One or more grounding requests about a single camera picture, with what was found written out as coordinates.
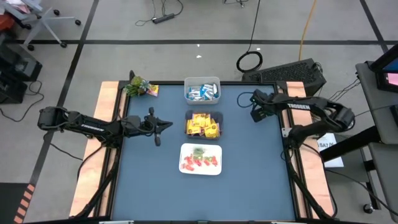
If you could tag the grey office chair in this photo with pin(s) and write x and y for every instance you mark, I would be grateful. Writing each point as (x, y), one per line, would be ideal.
(43, 18)

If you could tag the black equipment crate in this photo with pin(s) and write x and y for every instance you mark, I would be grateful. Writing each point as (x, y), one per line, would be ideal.
(15, 71)

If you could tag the black orange striped mat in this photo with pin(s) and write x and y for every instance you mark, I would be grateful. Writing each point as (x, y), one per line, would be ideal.
(12, 202)

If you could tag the red gummy clear wrapper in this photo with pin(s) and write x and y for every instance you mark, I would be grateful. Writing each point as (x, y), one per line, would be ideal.
(206, 162)
(188, 168)
(214, 160)
(197, 162)

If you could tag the white paper sheet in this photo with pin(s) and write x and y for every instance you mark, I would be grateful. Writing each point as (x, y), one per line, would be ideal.
(331, 155)

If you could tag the black monitor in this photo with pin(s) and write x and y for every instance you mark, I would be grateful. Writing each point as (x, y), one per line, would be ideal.
(385, 79)

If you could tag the green gummy clear wrapper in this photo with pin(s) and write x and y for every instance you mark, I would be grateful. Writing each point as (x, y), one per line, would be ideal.
(198, 151)
(210, 158)
(199, 157)

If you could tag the white plastic bin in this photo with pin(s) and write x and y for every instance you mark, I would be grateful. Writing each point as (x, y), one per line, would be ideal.
(186, 146)

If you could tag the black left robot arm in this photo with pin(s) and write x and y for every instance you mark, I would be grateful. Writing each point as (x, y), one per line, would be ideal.
(93, 127)

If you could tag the black power strip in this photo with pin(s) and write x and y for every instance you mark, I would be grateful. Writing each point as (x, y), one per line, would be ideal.
(163, 18)

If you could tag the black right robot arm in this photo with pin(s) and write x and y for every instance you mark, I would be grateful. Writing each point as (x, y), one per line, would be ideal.
(298, 106)

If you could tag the grey workstation desk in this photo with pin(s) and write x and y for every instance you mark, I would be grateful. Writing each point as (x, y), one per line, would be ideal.
(376, 105)

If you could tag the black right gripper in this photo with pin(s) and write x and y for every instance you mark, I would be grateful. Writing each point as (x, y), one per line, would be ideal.
(264, 105)

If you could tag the orange black machine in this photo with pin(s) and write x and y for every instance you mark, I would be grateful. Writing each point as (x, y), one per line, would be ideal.
(6, 22)

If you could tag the black caster wheel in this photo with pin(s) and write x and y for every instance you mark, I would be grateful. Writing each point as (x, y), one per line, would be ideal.
(368, 208)

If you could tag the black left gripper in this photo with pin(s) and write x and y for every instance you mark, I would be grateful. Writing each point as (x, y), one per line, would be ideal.
(141, 126)

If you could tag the black computer case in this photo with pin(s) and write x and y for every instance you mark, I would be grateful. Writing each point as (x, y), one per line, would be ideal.
(286, 74)

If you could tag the dark grey translucent bin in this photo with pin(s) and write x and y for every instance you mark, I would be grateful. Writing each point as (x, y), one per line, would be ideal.
(220, 115)

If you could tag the artificial plant black pot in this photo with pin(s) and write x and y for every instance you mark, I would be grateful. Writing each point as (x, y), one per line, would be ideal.
(136, 85)

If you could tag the light grey plastic bin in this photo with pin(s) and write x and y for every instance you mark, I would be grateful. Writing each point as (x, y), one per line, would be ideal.
(186, 102)

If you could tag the wooden side board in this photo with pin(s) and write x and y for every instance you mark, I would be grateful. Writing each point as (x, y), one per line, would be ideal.
(90, 193)
(320, 199)

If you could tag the yellow Sour Patch candy bag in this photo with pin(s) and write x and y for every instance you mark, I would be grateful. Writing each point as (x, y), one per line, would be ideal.
(209, 118)
(199, 119)
(153, 90)
(211, 130)
(190, 128)

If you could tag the grey metal bracket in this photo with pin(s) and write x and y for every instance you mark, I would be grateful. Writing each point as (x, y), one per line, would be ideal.
(285, 132)

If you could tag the white blue Hershey's bar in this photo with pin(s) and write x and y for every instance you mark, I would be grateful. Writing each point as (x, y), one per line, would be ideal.
(212, 97)
(193, 90)
(195, 97)
(214, 88)
(205, 91)

